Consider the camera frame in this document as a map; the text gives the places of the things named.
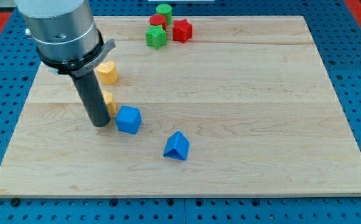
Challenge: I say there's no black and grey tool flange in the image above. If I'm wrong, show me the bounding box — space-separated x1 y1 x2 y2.
36 31 116 78

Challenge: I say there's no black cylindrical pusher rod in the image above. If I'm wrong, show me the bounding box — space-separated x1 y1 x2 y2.
71 72 111 127

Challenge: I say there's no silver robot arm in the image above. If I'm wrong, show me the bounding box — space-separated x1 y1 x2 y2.
15 0 116 127

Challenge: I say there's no green star block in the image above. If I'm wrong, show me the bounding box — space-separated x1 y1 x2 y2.
145 25 167 49

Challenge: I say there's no red star block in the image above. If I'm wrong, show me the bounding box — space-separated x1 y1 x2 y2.
172 19 193 44

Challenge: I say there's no yellow block behind rod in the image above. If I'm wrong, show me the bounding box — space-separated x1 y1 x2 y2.
102 90 116 117

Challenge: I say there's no blue cube block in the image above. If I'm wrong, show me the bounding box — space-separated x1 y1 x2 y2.
115 105 141 134

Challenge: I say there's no red cylinder block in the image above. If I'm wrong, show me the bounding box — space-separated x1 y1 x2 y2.
149 14 166 31

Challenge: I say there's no green cylinder block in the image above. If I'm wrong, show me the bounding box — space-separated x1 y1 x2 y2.
156 4 172 25

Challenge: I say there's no blue triangular prism block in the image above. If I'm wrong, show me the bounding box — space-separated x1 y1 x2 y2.
163 131 190 161

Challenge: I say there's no wooden board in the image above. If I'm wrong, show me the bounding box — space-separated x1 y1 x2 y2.
0 16 361 198

